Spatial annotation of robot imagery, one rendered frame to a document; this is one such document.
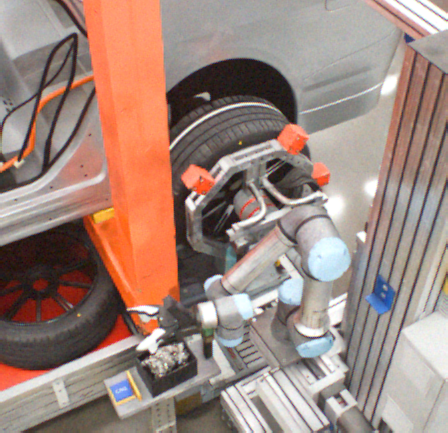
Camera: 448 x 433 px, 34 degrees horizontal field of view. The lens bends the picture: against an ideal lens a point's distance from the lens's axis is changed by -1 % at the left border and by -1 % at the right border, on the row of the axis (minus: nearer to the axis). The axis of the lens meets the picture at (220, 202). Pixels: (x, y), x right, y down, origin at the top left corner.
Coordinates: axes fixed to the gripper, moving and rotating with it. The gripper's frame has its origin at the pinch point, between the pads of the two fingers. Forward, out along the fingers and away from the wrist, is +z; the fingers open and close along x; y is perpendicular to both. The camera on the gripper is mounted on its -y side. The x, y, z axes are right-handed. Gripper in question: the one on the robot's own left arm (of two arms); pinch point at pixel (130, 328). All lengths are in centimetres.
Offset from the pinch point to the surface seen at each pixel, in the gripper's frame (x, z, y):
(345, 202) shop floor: 149, -138, 105
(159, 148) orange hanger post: 41, -20, -30
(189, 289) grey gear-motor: 80, -33, 73
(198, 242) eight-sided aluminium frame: 69, -36, 37
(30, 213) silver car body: 92, 25, 24
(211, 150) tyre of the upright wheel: 76, -45, -1
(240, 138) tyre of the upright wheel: 77, -57, -3
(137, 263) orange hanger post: 45.0, -8.8, 18.2
